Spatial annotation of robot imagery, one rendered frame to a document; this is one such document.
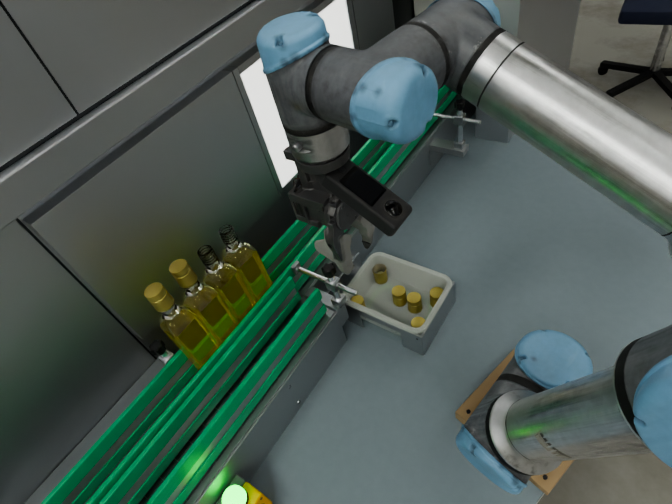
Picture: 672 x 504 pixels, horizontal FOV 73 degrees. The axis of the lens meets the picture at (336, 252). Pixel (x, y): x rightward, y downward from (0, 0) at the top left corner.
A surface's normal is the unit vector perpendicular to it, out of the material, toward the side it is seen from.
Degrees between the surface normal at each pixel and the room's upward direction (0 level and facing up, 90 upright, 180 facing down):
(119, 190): 90
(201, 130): 90
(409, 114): 90
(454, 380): 0
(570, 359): 9
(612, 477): 0
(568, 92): 32
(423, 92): 90
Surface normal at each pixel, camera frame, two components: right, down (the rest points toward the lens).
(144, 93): 0.81, 0.31
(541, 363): -0.05, -0.72
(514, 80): -0.40, 0.12
